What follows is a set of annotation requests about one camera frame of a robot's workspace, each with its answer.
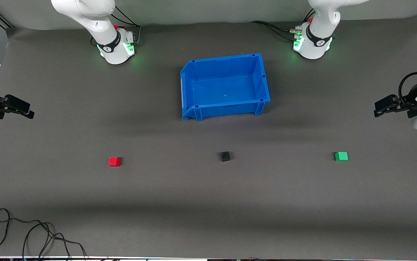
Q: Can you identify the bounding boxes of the black right arm base cables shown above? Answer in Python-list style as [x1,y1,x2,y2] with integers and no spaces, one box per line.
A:
[91,5,142,47]

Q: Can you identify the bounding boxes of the black left arm base cables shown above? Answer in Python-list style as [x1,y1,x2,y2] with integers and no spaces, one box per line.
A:
[250,7,316,41]

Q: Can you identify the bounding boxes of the dark grey table mat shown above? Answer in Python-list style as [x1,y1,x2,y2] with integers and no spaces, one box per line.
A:
[0,14,417,260]

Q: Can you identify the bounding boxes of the black arm base cables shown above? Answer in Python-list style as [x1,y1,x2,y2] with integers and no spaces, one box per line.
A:
[91,5,142,47]
[250,7,316,41]

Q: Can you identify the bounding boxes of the blue plastic storage bin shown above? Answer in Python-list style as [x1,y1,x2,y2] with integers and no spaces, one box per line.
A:
[180,53,271,121]

